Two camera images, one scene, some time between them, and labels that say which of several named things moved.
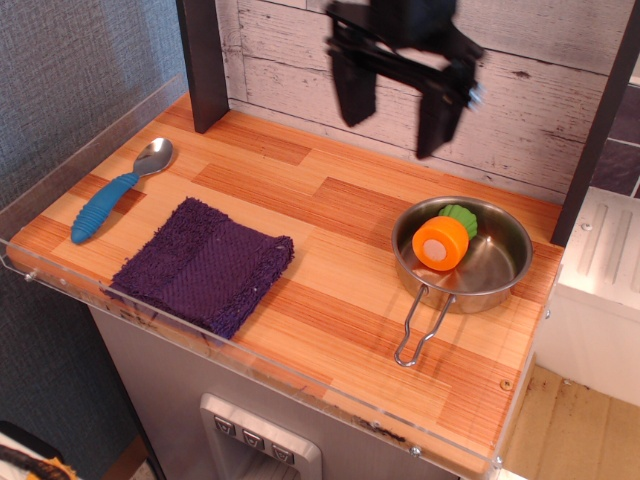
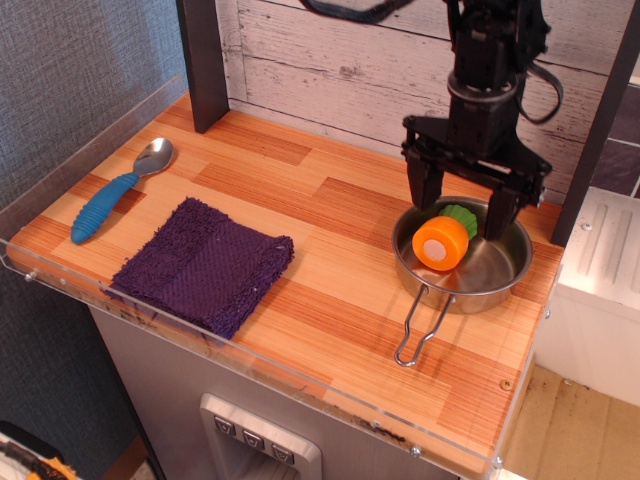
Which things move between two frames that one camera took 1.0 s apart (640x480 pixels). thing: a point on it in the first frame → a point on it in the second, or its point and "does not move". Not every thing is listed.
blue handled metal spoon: (152, 158) does not move
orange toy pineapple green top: (440, 242) does not move
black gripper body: (373, 31) → (479, 140)
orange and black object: (38, 469) does not move
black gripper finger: (440, 115) → (502, 210)
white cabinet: (591, 332) does not move
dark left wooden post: (201, 46) does not move
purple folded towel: (199, 264) does not move
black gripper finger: (356, 88) → (426, 181)
